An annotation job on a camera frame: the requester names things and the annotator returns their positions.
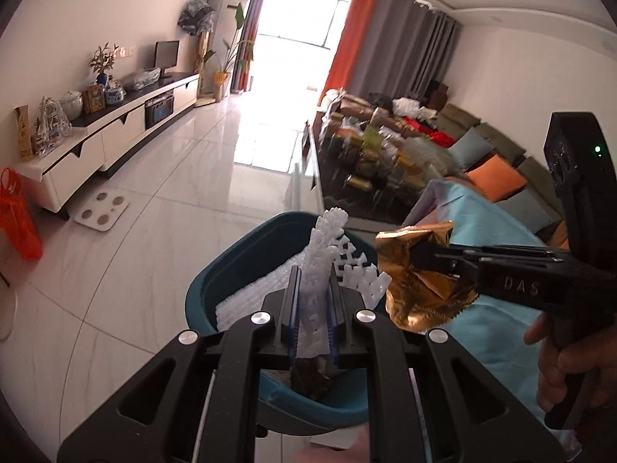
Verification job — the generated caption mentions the orange plastic bag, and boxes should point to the orange plastic bag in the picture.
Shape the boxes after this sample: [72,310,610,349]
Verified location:
[0,168,43,261]

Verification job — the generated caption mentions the orange curtain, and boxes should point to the orange curtain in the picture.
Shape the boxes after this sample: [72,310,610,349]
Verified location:
[325,0,381,92]

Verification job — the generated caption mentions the tall plant in yellow pot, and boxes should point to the tall plant in yellow pot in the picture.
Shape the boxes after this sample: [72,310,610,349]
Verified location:
[202,2,254,102]

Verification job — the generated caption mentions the green sofa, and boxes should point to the green sofa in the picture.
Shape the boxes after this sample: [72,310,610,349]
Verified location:
[429,101,574,252]

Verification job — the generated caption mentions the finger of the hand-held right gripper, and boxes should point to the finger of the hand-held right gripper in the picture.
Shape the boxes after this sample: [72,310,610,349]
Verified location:
[410,240,565,281]

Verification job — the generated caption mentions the white plastic bags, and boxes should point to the white plastic bags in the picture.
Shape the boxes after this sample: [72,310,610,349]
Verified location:
[393,98,437,121]

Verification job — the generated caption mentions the cluttered coffee table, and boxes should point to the cluttered coffee table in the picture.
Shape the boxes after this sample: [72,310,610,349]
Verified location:
[289,89,464,232]

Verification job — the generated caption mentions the small blue cushion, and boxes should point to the small blue cushion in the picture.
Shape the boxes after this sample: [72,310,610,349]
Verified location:
[448,131,497,169]

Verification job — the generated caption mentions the framed picture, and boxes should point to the framed picture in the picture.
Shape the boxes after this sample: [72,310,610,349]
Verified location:
[83,85,107,114]

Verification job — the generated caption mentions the black monitor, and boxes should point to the black monitor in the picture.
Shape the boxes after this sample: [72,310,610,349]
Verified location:
[154,40,180,80]

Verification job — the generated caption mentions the white TV cabinet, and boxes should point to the white TV cabinet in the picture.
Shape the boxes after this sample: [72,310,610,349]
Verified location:
[14,72,201,223]

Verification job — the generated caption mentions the striped curtain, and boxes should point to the striped curtain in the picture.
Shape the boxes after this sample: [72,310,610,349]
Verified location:
[230,0,276,93]

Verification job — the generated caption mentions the orange cushion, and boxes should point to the orange cushion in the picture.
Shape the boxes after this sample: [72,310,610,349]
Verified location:
[550,222,573,250]
[465,154,528,201]

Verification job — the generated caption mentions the dark crumpled wrapper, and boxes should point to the dark crumpled wrapper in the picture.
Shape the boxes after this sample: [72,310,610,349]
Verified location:
[289,357,338,401]

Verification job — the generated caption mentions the clear plastic bag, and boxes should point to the clear plastic bag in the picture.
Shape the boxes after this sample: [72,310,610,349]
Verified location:
[123,68,161,91]

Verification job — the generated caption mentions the tall yellow box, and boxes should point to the tall yellow box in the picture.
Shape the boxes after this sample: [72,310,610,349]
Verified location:
[13,105,34,161]

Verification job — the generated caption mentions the model ship in clear cover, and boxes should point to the model ship in clear cover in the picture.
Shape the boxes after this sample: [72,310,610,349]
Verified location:
[31,96,73,155]

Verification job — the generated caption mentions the teal trash bin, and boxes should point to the teal trash bin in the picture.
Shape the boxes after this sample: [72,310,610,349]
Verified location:
[184,211,386,437]

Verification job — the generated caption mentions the brown cardboard box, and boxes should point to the brown cardboard box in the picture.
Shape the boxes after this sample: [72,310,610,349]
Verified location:
[427,79,449,109]

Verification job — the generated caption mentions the large gold foil wrapper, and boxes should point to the large gold foil wrapper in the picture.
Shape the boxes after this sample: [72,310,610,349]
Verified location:
[375,220,478,335]

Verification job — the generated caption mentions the bonsai in blue vase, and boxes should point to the bonsai in blue vase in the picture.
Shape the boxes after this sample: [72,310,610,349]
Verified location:
[89,42,119,88]

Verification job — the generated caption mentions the plastic-covered fan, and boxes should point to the plastic-covered fan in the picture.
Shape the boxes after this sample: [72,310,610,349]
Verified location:
[178,0,217,37]

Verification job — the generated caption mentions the large blue cushion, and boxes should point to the large blue cushion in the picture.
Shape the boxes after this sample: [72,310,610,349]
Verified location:
[496,188,560,235]

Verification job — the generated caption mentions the bright window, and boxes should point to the bright window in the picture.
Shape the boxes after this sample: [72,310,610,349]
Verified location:
[251,0,360,92]

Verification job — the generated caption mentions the person's right hand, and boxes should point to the person's right hand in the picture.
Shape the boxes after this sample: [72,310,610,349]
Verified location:
[524,313,617,413]

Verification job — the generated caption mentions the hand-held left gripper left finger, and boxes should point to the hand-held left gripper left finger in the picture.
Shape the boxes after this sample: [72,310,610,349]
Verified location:
[57,267,303,463]

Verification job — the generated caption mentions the grey curtain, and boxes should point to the grey curtain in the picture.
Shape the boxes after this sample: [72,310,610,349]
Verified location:
[349,0,461,107]

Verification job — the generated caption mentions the white standing air conditioner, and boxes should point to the white standing air conditioner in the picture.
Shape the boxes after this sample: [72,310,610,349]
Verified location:
[197,0,256,102]

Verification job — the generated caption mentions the white foam net sleeve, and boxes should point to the white foam net sleeve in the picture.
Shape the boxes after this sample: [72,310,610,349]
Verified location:
[214,208,392,358]

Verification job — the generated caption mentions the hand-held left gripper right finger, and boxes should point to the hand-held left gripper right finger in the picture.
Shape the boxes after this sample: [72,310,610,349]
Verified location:
[328,270,566,463]

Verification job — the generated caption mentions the white bathroom scale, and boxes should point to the white bathroom scale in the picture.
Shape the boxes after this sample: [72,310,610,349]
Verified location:
[74,191,130,232]

